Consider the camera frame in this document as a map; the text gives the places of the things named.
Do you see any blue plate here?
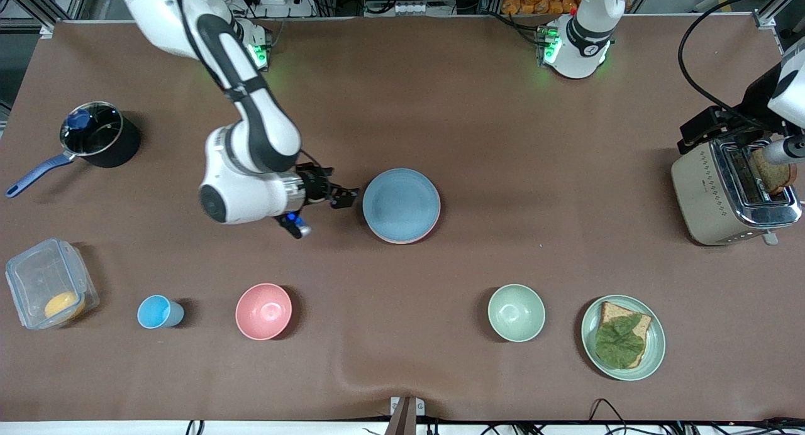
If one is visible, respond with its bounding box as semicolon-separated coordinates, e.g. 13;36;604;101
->
362;168;441;242

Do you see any brown bread slice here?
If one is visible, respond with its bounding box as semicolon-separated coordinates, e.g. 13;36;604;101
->
597;302;653;368

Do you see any orange food piece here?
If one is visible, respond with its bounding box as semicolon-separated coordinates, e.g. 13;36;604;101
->
44;292;86;320

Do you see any green plate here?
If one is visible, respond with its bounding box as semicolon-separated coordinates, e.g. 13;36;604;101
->
580;295;666;382

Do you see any green lettuce leaf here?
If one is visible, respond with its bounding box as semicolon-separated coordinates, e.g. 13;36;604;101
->
595;314;647;369

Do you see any green bowl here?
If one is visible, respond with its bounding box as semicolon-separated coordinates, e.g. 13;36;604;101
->
487;284;546;343

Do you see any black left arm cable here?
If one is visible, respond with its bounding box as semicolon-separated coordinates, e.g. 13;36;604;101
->
677;0;805;134

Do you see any brown table mat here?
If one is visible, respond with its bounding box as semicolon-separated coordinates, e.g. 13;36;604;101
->
0;17;805;423

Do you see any clear plastic container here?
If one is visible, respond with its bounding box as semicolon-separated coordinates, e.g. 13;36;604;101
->
5;237;100;330

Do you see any pink plate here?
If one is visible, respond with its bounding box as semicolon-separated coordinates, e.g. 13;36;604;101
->
368;206;441;245

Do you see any black floor cable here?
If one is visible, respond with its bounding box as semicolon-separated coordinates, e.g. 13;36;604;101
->
587;397;631;435

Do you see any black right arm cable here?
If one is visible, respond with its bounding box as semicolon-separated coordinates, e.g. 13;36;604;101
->
170;0;334;172

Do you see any black pot with blue handle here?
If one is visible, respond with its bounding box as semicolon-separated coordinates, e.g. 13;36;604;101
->
6;102;141;199

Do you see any pink bowl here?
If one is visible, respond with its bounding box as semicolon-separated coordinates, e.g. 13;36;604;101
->
235;283;293;341

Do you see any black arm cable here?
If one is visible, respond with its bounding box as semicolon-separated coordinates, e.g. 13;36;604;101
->
170;0;334;172
677;0;805;134

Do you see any beige chrome toaster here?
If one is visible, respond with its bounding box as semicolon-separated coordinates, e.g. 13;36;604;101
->
670;138;803;247

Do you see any blue cup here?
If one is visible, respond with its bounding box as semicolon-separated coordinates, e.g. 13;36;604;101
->
137;295;185;329

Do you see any brown toast slice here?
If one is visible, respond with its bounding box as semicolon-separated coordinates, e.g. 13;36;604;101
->
752;147;797;195

